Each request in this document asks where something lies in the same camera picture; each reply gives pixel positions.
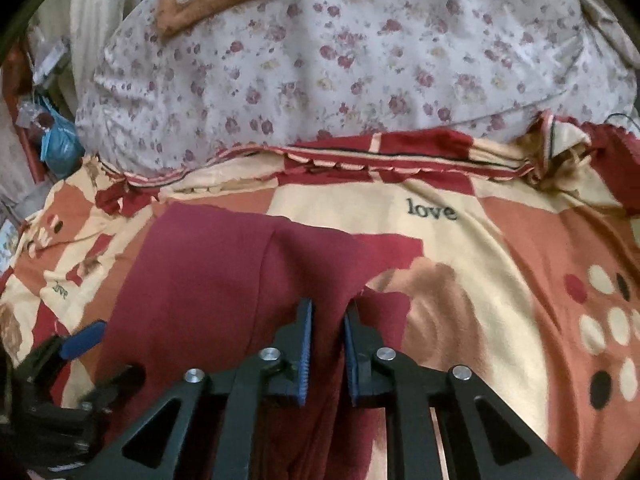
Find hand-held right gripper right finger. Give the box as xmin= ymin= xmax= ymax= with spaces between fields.
xmin=342 ymin=300 xmax=578 ymax=480

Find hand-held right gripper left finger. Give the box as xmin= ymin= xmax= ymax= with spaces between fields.
xmin=75 ymin=298 xmax=314 ymax=480

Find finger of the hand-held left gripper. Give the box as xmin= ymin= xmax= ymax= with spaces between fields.
xmin=27 ymin=319 xmax=109 ymax=378
xmin=79 ymin=362 xmax=147 ymax=415

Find dark red pants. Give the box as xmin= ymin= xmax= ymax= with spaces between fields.
xmin=102 ymin=202 xmax=423 ymax=480

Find red and cream printed bedsheet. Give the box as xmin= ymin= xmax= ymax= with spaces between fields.
xmin=0 ymin=115 xmax=640 ymax=480

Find blue plastic bag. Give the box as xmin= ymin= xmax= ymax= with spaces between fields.
xmin=37 ymin=95 xmax=86 ymax=178

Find floral quilt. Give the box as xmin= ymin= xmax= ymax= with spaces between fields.
xmin=75 ymin=0 xmax=640 ymax=186

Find white curtain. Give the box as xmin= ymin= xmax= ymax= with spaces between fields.
xmin=35 ymin=0 xmax=151 ymax=111

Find beige cloth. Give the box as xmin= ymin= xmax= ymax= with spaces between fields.
xmin=572 ymin=0 xmax=640 ymax=73

